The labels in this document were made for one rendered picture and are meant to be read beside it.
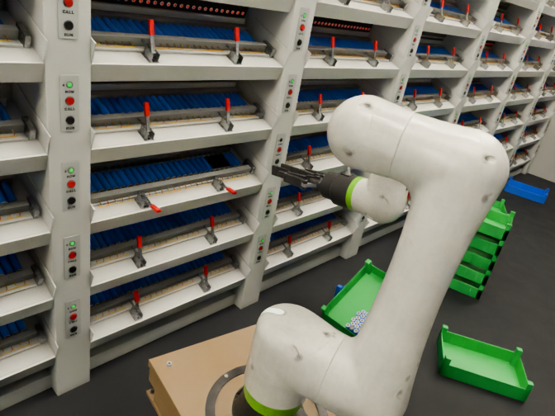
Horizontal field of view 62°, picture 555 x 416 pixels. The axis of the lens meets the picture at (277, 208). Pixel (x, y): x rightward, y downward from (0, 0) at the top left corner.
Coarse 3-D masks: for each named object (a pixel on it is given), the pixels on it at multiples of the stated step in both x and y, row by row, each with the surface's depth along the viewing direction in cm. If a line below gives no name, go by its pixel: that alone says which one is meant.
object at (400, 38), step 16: (416, 0) 179; (416, 16) 182; (384, 32) 191; (400, 32) 187; (400, 48) 188; (416, 48) 192; (368, 80) 201; (384, 80) 196; (384, 96) 197; (368, 176) 211; (352, 240) 226; (352, 256) 233
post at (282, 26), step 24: (312, 0) 138; (264, 24) 143; (288, 24) 136; (288, 48) 139; (288, 72) 143; (264, 96) 149; (288, 120) 153; (264, 144) 153; (264, 192) 160; (264, 264) 180; (240, 288) 178
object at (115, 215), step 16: (240, 144) 161; (240, 160) 161; (256, 160) 157; (256, 176) 159; (176, 192) 136; (192, 192) 139; (208, 192) 142; (224, 192) 146; (240, 192) 153; (256, 192) 160; (96, 208) 120; (112, 208) 122; (128, 208) 124; (160, 208) 130; (176, 208) 135; (192, 208) 141; (96, 224) 117; (112, 224) 121; (128, 224) 126
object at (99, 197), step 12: (228, 168) 151; (240, 168) 154; (168, 180) 135; (180, 180) 137; (192, 180) 140; (204, 180) 144; (228, 180) 150; (108, 192) 122; (120, 192) 124; (132, 192) 126; (156, 192) 131; (168, 192) 134
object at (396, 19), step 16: (320, 0) 142; (336, 0) 150; (352, 0) 158; (368, 0) 168; (384, 0) 174; (400, 0) 182; (320, 16) 145; (336, 16) 150; (352, 16) 155; (368, 16) 161; (384, 16) 167; (400, 16) 174
